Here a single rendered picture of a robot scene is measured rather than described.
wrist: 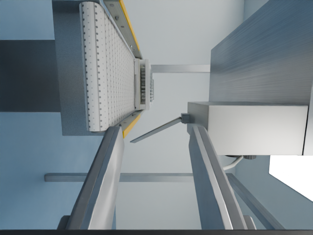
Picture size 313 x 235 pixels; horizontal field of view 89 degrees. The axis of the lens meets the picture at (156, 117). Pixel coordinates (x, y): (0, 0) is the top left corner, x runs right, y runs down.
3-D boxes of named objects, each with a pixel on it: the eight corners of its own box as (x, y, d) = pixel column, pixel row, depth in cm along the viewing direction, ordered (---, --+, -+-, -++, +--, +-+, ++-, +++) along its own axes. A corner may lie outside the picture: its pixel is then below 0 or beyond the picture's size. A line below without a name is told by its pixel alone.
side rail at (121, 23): (102, 2, 31) (119, 2, 31) (102, -8, 31) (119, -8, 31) (146, 78, 162) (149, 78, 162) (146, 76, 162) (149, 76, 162)
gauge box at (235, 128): (206, 156, 33) (302, 156, 33) (208, 105, 32) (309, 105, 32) (186, 132, 55) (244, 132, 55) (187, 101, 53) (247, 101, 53)
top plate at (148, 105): (147, 67, 99) (151, 67, 99) (147, 107, 102) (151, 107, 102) (145, 58, 75) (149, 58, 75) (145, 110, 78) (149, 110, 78)
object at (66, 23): (62, 135, 37) (105, 136, 37) (51, -1, 33) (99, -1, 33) (135, 104, 165) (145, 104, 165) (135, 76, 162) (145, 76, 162)
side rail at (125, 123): (108, 138, 34) (123, 138, 34) (108, 131, 34) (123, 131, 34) (146, 105, 165) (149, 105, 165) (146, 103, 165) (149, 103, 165)
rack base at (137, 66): (139, 67, 99) (143, 67, 99) (140, 107, 102) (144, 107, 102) (134, 58, 75) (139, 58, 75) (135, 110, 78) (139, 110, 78)
